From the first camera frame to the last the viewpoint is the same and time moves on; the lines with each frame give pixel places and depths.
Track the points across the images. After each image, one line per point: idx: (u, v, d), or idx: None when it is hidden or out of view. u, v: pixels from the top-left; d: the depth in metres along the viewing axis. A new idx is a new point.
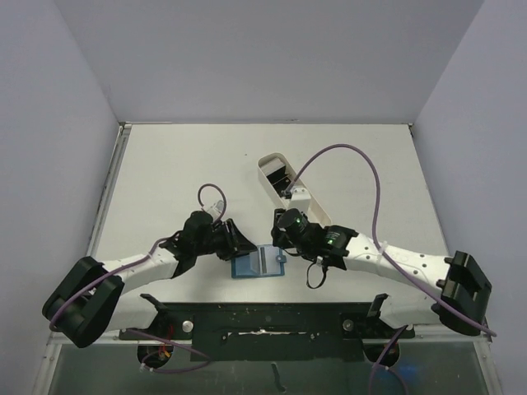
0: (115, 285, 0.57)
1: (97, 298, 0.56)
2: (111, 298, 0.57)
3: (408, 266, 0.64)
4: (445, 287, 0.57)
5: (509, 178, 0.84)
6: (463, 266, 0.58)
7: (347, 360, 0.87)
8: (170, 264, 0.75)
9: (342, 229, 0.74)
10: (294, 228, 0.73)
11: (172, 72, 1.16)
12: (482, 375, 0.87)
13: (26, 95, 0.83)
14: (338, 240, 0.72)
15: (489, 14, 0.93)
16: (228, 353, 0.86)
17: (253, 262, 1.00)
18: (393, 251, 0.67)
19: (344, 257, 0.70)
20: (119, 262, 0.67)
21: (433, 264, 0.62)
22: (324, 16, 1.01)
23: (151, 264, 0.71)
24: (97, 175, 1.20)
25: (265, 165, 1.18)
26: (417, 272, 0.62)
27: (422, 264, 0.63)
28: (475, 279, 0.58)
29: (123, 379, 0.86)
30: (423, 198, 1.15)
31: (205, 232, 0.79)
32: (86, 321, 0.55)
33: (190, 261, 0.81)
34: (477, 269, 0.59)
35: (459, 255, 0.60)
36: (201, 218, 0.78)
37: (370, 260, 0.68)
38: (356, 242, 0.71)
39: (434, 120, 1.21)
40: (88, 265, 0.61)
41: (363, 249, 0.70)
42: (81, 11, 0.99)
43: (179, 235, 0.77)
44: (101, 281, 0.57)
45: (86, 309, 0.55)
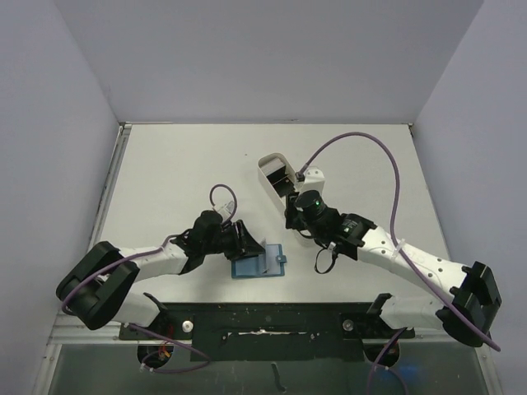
0: (131, 270, 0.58)
1: (114, 281, 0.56)
2: (127, 282, 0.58)
3: (423, 267, 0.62)
4: (459, 295, 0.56)
5: (509, 178, 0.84)
6: (480, 277, 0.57)
7: (347, 360, 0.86)
8: (180, 260, 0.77)
9: (359, 219, 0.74)
10: (312, 211, 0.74)
11: (172, 72, 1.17)
12: (482, 375, 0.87)
13: (26, 95, 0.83)
14: (354, 230, 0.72)
15: (489, 15, 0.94)
16: (228, 354, 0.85)
17: (257, 265, 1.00)
18: (410, 250, 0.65)
19: (359, 248, 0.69)
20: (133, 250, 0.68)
21: (450, 271, 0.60)
22: (324, 17, 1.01)
23: (163, 256, 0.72)
24: (97, 175, 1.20)
25: (265, 165, 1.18)
26: (431, 275, 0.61)
27: (439, 268, 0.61)
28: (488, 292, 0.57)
29: (123, 379, 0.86)
30: (423, 198, 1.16)
31: (213, 232, 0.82)
32: (100, 304, 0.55)
33: (198, 259, 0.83)
34: (492, 283, 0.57)
35: (478, 267, 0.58)
36: (209, 218, 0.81)
37: (384, 255, 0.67)
38: (373, 234, 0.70)
39: (434, 121, 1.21)
40: (104, 248, 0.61)
41: (380, 243, 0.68)
42: (81, 12, 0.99)
43: (189, 234, 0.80)
44: (118, 265, 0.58)
45: (100, 292, 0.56)
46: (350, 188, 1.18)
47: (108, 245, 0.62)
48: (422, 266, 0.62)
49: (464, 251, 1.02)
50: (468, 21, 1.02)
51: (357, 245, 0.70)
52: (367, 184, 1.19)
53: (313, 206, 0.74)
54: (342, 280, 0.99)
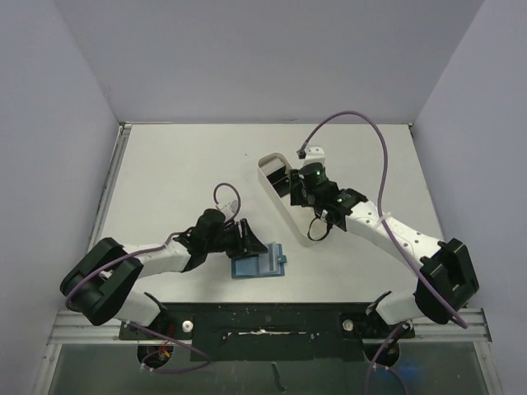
0: (135, 266, 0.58)
1: (117, 277, 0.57)
2: (130, 279, 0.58)
3: (400, 238, 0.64)
4: (427, 262, 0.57)
5: (509, 178, 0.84)
6: (453, 252, 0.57)
7: (347, 360, 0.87)
8: (183, 257, 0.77)
9: (354, 193, 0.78)
10: (312, 178, 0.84)
11: (172, 72, 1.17)
12: (482, 375, 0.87)
13: (26, 96, 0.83)
14: (347, 201, 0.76)
15: (490, 15, 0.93)
16: (229, 354, 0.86)
17: (258, 266, 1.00)
18: (392, 222, 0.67)
19: (347, 216, 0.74)
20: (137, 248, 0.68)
21: (425, 242, 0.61)
22: (324, 17, 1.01)
23: (165, 253, 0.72)
24: (97, 175, 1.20)
25: (265, 165, 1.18)
26: (407, 244, 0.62)
27: (415, 239, 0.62)
28: (461, 267, 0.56)
29: (123, 379, 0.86)
30: (423, 197, 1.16)
31: (216, 230, 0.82)
32: (104, 299, 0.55)
33: (201, 257, 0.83)
34: (468, 262, 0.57)
35: (454, 243, 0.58)
36: (212, 216, 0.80)
37: (368, 225, 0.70)
38: (364, 205, 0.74)
39: (435, 120, 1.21)
40: (108, 245, 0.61)
41: (366, 214, 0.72)
42: (81, 11, 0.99)
43: (192, 232, 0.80)
44: (122, 261, 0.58)
45: (104, 288, 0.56)
46: (346, 168, 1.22)
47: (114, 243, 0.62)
48: (400, 236, 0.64)
49: None
50: (468, 21, 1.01)
51: (346, 214, 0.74)
52: (361, 167, 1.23)
53: (313, 174, 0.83)
54: (342, 280, 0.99)
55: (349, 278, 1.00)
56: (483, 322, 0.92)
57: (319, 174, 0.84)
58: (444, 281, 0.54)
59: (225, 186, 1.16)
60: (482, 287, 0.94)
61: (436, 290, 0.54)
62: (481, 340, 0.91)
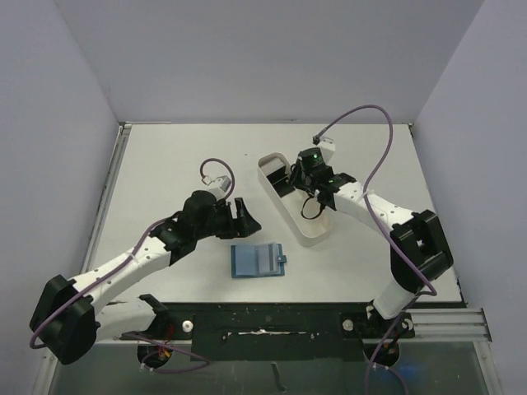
0: (85, 309, 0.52)
1: (68, 324, 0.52)
2: (85, 321, 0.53)
3: (378, 209, 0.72)
4: (398, 227, 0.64)
5: (510, 178, 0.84)
6: (425, 221, 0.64)
7: (347, 360, 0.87)
8: (163, 257, 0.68)
9: (345, 176, 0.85)
10: (310, 161, 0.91)
11: (172, 72, 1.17)
12: (482, 375, 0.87)
13: (26, 96, 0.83)
14: (337, 182, 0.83)
15: (490, 15, 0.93)
16: (228, 353, 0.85)
17: (259, 265, 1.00)
18: (374, 197, 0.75)
19: (334, 193, 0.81)
20: (93, 277, 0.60)
21: (400, 213, 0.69)
22: (324, 16, 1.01)
23: (132, 267, 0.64)
24: (97, 175, 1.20)
25: (265, 165, 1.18)
26: (383, 215, 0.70)
27: (391, 211, 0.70)
28: (431, 236, 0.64)
29: (123, 379, 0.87)
30: (423, 197, 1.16)
31: (207, 215, 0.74)
32: (66, 344, 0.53)
33: (190, 246, 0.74)
34: (439, 235, 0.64)
35: (427, 214, 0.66)
36: (201, 199, 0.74)
37: (352, 200, 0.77)
38: (352, 184, 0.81)
39: (435, 120, 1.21)
40: (59, 285, 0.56)
41: (352, 191, 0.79)
42: (81, 11, 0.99)
43: (179, 217, 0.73)
44: (71, 304, 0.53)
45: (61, 334, 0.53)
46: (345, 155, 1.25)
47: (63, 282, 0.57)
48: (379, 208, 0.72)
49: (465, 251, 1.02)
50: (468, 21, 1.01)
51: (334, 191, 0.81)
52: (358, 157, 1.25)
53: (310, 157, 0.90)
54: (342, 280, 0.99)
55: (349, 278, 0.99)
56: (483, 322, 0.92)
57: (316, 157, 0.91)
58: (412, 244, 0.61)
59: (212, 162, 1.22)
60: (482, 287, 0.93)
61: (403, 249, 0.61)
62: (481, 340, 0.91)
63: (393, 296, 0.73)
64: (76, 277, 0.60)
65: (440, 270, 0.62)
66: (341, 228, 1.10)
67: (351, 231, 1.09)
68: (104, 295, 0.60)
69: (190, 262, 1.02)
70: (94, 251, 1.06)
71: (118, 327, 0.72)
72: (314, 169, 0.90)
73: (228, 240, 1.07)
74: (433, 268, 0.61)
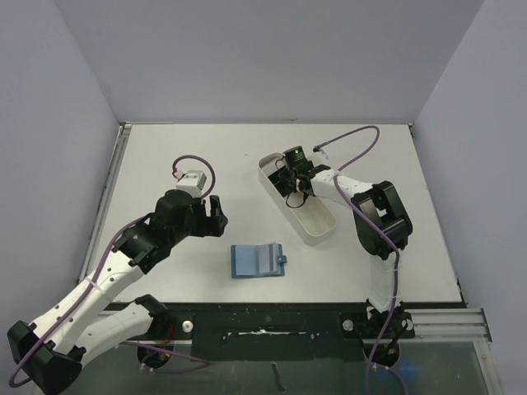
0: (48, 356, 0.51)
1: (38, 372, 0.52)
2: (53, 365, 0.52)
3: (343, 185, 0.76)
4: (359, 196, 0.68)
5: (509, 178, 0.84)
6: (382, 190, 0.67)
7: (347, 360, 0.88)
8: (127, 272, 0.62)
9: (322, 167, 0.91)
10: (291, 155, 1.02)
11: (172, 72, 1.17)
12: (482, 375, 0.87)
13: (26, 99, 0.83)
14: (313, 170, 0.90)
15: (490, 15, 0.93)
16: (229, 354, 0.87)
17: (260, 265, 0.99)
18: (342, 178, 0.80)
19: (312, 179, 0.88)
20: (52, 320, 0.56)
21: (361, 185, 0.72)
22: (324, 17, 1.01)
23: (95, 295, 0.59)
24: (97, 175, 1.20)
25: (265, 165, 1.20)
26: (348, 189, 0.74)
27: (355, 185, 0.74)
28: (389, 202, 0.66)
29: (124, 380, 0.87)
30: (423, 197, 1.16)
31: (182, 215, 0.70)
32: (46, 385, 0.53)
33: (164, 250, 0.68)
34: (396, 199, 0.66)
35: (385, 184, 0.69)
36: (175, 198, 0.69)
37: (324, 182, 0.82)
38: (327, 170, 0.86)
39: (435, 120, 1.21)
40: (20, 332, 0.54)
41: (325, 175, 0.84)
42: (81, 12, 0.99)
43: (151, 220, 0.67)
44: (33, 353, 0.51)
45: (37, 378, 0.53)
46: (339, 143, 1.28)
47: (24, 329, 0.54)
48: (343, 184, 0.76)
49: (465, 251, 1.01)
50: (469, 20, 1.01)
51: (311, 178, 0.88)
52: (350, 147, 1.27)
53: (292, 153, 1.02)
54: (343, 279, 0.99)
55: (351, 277, 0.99)
56: (483, 322, 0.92)
57: (297, 153, 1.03)
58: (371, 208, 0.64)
59: (188, 161, 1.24)
60: (482, 287, 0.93)
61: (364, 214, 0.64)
62: (481, 340, 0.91)
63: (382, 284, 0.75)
64: (37, 319, 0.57)
65: (401, 234, 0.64)
66: (344, 227, 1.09)
67: (352, 231, 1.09)
68: (72, 332, 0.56)
69: (189, 262, 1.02)
70: (94, 251, 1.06)
71: (118, 338, 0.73)
72: (296, 162, 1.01)
73: (228, 240, 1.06)
74: (395, 232, 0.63)
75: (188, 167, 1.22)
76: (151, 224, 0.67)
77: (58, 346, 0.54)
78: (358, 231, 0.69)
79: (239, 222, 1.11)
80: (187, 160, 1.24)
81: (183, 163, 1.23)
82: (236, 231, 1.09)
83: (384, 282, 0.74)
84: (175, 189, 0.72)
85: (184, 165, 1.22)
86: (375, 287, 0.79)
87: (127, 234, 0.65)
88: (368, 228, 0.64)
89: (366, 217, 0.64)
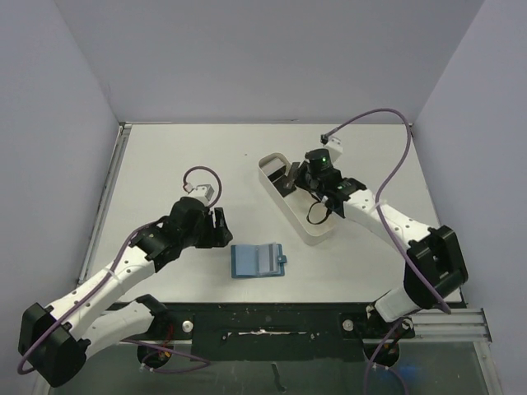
0: (66, 336, 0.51)
1: (50, 354, 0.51)
2: (69, 346, 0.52)
3: (392, 223, 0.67)
4: (416, 245, 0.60)
5: (509, 178, 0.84)
6: (442, 239, 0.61)
7: (347, 360, 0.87)
8: (142, 269, 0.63)
9: (355, 183, 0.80)
10: (317, 164, 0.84)
11: (172, 72, 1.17)
12: (482, 375, 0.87)
13: (25, 97, 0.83)
14: (347, 189, 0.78)
15: (489, 16, 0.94)
16: (229, 354, 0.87)
17: (260, 265, 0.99)
18: (386, 208, 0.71)
19: (344, 201, 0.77)
20: (70, 304, 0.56)
21: (416, 227, 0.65)
22: (323, 17, 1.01)
23: (111, 285, 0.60)
24: (97, 175, 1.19)
25: (265, 165, 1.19)
26: (398, 229, 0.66)
27: (407, 225, 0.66)
28: (448, 254, 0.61)
29: (123, 381, 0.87)
30: (424, 198, 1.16)
31: (194, 219, 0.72)
32: (54, 369, 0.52)
33: (175, 252, 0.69)
34: (455, 250, 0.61)
35: (444, 230, 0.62)
36: (190, 203, 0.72)
37: (364, 210, 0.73)
38: (362, 192, 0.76)
39: (435, 120, 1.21)
40: (36, 314, 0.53)
41: (363, 201, 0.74)
42: (81, 13, 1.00)
43: (165, 222, 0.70)
44: (49, 334, 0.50)
45: (46, 361, 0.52)
46: (367, 160, 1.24)
47: (40, 311, 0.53)
48: (392, 220, 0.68)
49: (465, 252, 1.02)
50: (468, 21, 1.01)
51: (343, 200, 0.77)
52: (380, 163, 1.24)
53: (319, 160, 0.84)
54: (344, 276, 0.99)
55: (351, 276, 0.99)
56: (483, 322, 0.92)
57: (324, 160, 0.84)
58: (430, 262, 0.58)
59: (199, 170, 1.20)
60: (482, 287, 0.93)
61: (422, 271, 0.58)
62: (481, 340, 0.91)
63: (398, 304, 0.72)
64: (53, 304, 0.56)
65: (453, 287, 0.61)
66: (345, 228, 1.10)
67: (354, 232, 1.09)
68: (86, 318, 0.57)
69: (189, 262, 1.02)
70: (94, 252, 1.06)
71: (118, 335, 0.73)
72: (321, 172, 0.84)
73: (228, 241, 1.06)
74: (446, 286, 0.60)
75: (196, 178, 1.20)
76: (165, 225, 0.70)
77: (74, 329, 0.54)
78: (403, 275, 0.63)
79: (238, 223, 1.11)
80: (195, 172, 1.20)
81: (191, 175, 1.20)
82: (236, 231, 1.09)
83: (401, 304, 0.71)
84: (188, 196, 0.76)
85: (192, 178, 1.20)
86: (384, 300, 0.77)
87: (142, 233, 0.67)
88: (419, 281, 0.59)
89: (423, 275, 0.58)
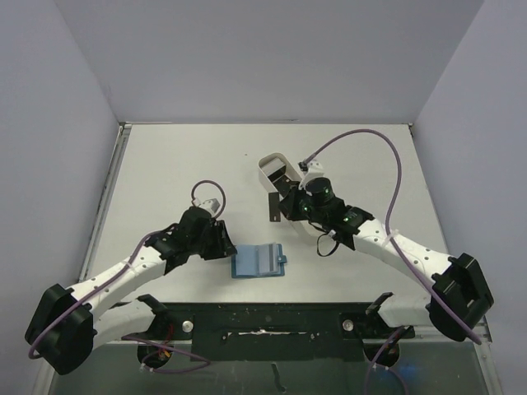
0: (83, 317, 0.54)
1: (65, 333, 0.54)
2: (86, 326, 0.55)
3: (411, 256, 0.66)
4: (440, 280, 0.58)
5: (509, 178, 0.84)
6: (465, 267, 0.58)
7: (347, 360, 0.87)
8: (156, 267, 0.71)
9: (361, 212, 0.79)
10: (320, 196, 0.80)
11: (172, 72, 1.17)
12: (482, 375, 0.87)
13: (25, 97, 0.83)
14: (353, 220, 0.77)
15: (489, 16, 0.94)
16: (229, 354, 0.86)
17: (260, 265, 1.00)
18: (400, 239, 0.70)
19: (354, 234, 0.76)
20: (91, 285, 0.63)
21: (435, 258, 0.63)
22: (323, 17, 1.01)
23: (129, 276, 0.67)
24: (97, 175, 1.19)
25: (265, 165, 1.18)
26: (417, 262, 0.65)
27: (425, 257, 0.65)
28: (473, 282, 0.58)
29: (123, 381, 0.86)
30: (423, 198, 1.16)
31: (202, 227, 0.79)
32: (63, 353, 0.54)
33: (184, 256, 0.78)
34: (479, 277, 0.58)
35: (465, 257, 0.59)
36: (198, 212, 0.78)
37: (376, 243, 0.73)
38: (370, 223, 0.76)
39: (434, 121, 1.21)
40: (55, 295, 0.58)
41: (374, 232, 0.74)
42: (81, 13, 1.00)
43: (175, 229, 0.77)
44: (70, 313, 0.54)
45: (57, 344, 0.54)
46: (365, 183, 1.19)
47: (61, 292, 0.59)
48: (410, 253, 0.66)
49: (465, 252, 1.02)
50: (468, 21, 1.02)
51: (353, 233, 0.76)
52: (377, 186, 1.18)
53: (322, 192, 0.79)
54: (343, 276, 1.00)
55: (350, 276, 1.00)
56: (483, 322, 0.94)
57: (328, 192, 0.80)
58: (458, 297, 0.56)
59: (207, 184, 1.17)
60: None
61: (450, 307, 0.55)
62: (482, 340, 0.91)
63: (408, 317, 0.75)
64: (74, 287, 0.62)
65: (481, 313, 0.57)
66: None
67: None
68: (104, 302, 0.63)
69: (189, 263, 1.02)
70: (94, 252, 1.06)
71: (120, 331, 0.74)
72: (324, 204, 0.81)
73: None
74: (476, 315, 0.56)
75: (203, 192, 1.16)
76: (174, 232, 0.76)
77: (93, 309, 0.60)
78: (428, 307, 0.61)
79: (238, 223, 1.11)
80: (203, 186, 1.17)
81: (200, 190, 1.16)
82: (236, 232, 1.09)
83: (413, 317, 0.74)
84: (196, 205, 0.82)
85: (194, 196, 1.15)
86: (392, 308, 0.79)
87: (155, 236, 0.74)
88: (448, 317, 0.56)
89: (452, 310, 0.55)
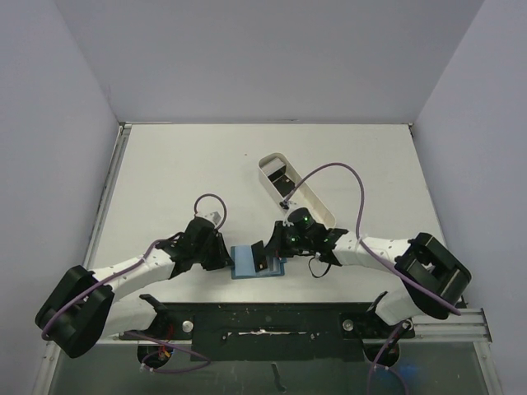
0: (104, 295, 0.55)
1: (87, 309, 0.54)
2: (104, 308, 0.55)
3: (376, 248, 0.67)
4: (399, 258, 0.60)
5: (508, 176, 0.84)
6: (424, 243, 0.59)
7: (347, 360, 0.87)
8: (166, 267, 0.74)
9: (338, 231, 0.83)
10: (301, 225, 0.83)
11: (172, 72, 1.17)
12: (482, 375, 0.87)
13: (25, 96, 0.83)
14: (333, 238, 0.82)
15: (489, 16, 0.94)
16: (229, 354, 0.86)
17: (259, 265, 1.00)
18: (369, 240, 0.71)
19: (333, 248, 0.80)
20: (111, 271, 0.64)
21: (398, 243, 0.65)
22: (323, 17, 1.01)
23: (144, 268, 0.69)
24: (97, 174, 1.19)
25: (265, 165, 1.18)
26: (383, 253, 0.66)
27: (389, 245, 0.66)
28: (436, 256, 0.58)
29: (123, 380, 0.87)
30: (424, 197, 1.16)
31: (206, 235, 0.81)
32: (79, 332, 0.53)
33: (189, 263, 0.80)
34: (444, 250, 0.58)
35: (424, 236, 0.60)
36: (202, 222, 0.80)
37: (351, 249, 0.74)
38: (347, 235, 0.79)
39: (435, 121, 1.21)
40: (77, 275, 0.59)
41: (347, 241, 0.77)
42: (81, 12, 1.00)
43: (180, 238, 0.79)
44: (91, 291, 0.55)
45: (76, 320, 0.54)
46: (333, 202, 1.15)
47: (82, 271, 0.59)
48: (376, 247, 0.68)
49: (465, 252, 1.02)
50: (468, 20, 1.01)
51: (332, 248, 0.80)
52: (344, 203, 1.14)
53: (302, 220, 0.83)
54: (342, 275, 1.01)
55: (350, 276, 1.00)
56: (483, 322, 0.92)
57: (308, 219, 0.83)
58: (422, 271, 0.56)
59: (210, 202, 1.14)
60: (482, 288, 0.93)
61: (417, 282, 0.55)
62: (481, 340, 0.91)
63: (399, 309, 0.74)
64: (94, 270, 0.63)
65: (460, 290, 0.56)
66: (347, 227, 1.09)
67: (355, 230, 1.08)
68: (121, 287, 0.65)
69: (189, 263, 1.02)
70: (93, 252, 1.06)
71: (124, 324, 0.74)
72: (307, 230, 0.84)
73: (228, 241, 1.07)
74: (453, 292, 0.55)
75: (207, 207, 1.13)
76: (179, 240, 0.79)
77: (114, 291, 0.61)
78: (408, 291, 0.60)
79: (238, 223, 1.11)
80: (208, 202, 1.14)
81: (204, 206, 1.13)
82: (237, 232, 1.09)
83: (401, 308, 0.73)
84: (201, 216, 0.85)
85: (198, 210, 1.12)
86: (386, 304, 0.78)
87: (164, 241, 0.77)
88: (422, 296, 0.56)
89: (418, 283, 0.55)
